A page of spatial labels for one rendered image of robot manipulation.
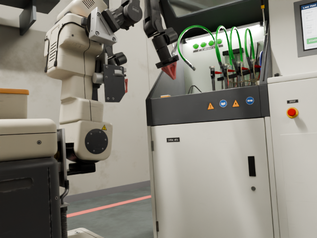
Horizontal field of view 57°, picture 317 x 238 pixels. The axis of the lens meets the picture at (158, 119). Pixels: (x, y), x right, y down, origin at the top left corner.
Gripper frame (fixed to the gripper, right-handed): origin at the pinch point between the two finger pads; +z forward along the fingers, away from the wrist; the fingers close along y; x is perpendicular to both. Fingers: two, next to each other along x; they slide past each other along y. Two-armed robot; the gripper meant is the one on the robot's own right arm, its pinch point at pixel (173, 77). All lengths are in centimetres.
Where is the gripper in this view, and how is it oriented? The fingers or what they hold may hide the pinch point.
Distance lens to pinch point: 135.4
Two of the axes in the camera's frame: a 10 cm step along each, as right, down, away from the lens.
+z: 4.0, 8.9, 2.2
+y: -6.2, 0.8, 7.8
